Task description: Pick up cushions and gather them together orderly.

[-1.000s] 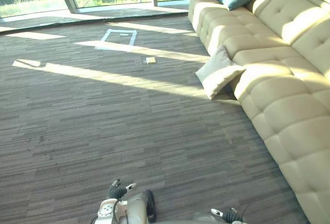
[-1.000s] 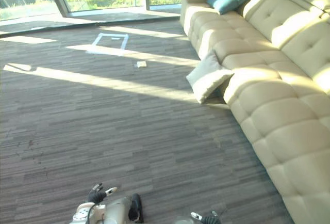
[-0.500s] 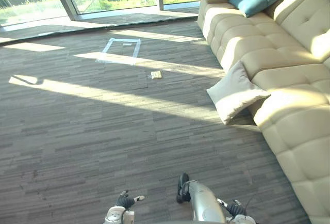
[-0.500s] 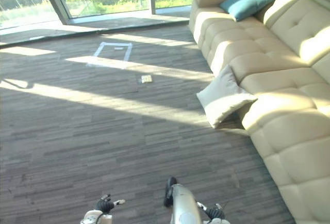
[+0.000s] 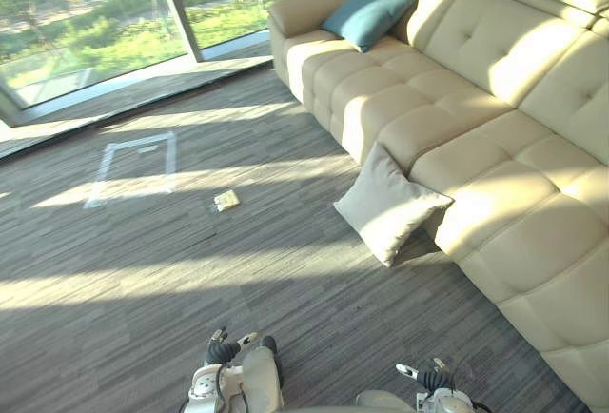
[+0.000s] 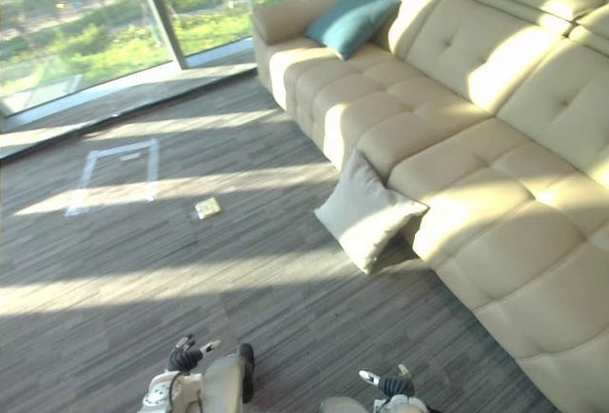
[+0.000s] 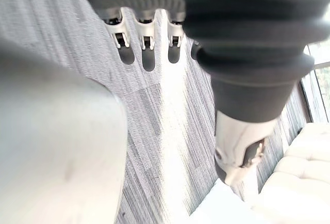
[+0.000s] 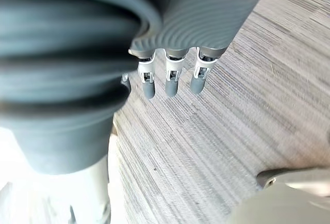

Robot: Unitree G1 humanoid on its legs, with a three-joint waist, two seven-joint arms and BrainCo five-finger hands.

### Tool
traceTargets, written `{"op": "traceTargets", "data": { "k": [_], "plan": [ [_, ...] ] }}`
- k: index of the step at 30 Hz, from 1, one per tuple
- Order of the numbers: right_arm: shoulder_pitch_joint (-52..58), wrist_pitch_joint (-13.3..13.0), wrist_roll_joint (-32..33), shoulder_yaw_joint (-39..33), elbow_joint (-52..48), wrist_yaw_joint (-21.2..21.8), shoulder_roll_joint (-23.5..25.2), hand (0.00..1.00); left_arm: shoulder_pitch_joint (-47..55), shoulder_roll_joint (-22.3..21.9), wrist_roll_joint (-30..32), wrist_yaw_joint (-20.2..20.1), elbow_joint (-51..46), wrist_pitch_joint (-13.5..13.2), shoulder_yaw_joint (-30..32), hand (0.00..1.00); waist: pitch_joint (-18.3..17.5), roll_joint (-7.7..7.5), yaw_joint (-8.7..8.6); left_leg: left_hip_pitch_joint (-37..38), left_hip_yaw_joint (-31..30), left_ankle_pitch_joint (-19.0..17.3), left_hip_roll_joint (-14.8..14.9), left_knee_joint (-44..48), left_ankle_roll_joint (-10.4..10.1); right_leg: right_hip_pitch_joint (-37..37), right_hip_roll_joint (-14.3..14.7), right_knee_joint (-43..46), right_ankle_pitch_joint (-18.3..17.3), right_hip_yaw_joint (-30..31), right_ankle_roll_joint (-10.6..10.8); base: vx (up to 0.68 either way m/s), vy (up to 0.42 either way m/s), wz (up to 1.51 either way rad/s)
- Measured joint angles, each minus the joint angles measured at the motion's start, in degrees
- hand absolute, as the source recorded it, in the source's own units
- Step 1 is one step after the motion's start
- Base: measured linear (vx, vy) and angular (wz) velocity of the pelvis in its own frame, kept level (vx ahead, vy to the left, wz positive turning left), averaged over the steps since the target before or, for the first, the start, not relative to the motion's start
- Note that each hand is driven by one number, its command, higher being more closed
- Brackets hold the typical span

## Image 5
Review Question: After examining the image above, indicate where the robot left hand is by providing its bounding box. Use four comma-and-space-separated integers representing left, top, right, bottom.
205, 327, 260, 366

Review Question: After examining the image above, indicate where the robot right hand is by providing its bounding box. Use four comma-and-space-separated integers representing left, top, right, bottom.
395, 358, 457, 394

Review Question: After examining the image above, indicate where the small yellow floor box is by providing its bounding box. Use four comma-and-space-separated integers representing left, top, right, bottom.
212, 189, 242, 211

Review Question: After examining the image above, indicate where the beige square cushion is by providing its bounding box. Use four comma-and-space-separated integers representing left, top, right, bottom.
332, 140, 456, 269

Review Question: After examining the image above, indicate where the white tape floor rectangle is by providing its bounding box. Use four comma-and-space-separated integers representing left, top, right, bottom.
83, 130, 178, 210

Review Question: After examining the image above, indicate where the cream leather tufted sofa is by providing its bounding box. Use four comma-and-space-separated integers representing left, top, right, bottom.
266, 0, 609, 412

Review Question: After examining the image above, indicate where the teal square cushion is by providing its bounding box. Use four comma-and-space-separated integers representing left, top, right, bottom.
321, 0, 422, 54

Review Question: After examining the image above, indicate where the dark window frame post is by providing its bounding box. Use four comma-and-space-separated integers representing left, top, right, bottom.
147, 0, 205, 64

